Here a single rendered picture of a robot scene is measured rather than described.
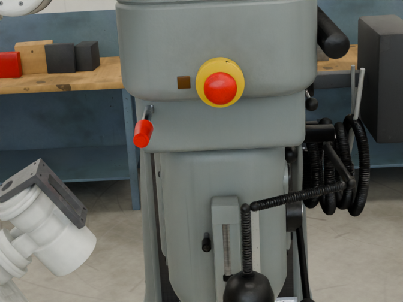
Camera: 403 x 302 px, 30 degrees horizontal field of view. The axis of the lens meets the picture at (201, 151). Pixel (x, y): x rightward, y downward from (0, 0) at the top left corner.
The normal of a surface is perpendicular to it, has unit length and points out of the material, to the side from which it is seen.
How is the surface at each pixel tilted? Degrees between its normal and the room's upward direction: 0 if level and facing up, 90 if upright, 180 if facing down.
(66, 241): 81
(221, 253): 90
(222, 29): 90
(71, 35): 90
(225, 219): 90
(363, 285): 0
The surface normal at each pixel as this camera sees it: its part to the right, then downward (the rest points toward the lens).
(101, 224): -0.05, -0.94
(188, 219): -0.29, 0.33
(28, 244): 0.31, 0.30
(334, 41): 0.00, 0.33
